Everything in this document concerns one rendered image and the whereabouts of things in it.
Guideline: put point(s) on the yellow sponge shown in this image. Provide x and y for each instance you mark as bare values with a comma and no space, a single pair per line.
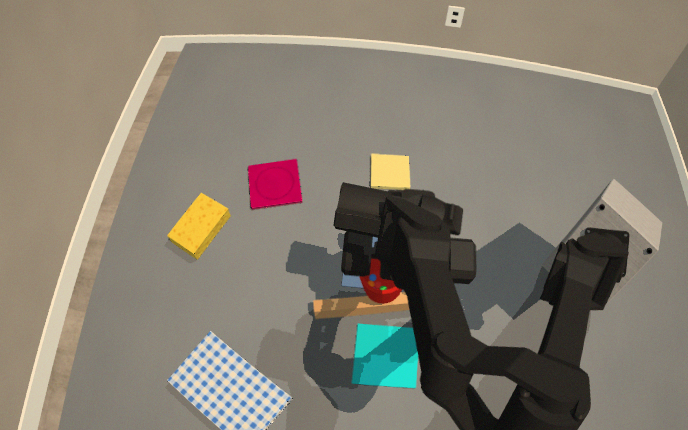
199,225

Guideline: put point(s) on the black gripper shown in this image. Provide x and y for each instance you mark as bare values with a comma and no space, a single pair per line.
358,252

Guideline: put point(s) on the blue and white checkered cloth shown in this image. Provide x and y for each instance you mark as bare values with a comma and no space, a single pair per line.
227,389

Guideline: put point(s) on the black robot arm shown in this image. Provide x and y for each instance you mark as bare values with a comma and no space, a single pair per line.
416,253

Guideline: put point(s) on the red square coaster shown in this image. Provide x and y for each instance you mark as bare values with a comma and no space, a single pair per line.
274,184

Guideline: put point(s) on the yellow sticky-note pad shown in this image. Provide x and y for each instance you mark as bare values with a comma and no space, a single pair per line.
390,172

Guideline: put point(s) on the red cup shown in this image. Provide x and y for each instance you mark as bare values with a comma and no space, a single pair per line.
377,295

